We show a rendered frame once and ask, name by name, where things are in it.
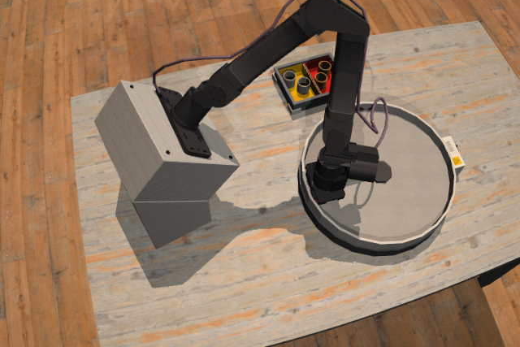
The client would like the yellow bin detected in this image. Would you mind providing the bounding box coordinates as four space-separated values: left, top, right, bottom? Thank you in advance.
279 63 320 102

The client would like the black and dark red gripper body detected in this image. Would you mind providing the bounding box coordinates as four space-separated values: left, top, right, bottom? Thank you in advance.
305 162 345 205

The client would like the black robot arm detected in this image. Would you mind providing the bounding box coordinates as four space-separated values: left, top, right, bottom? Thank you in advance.
155 0 379 192

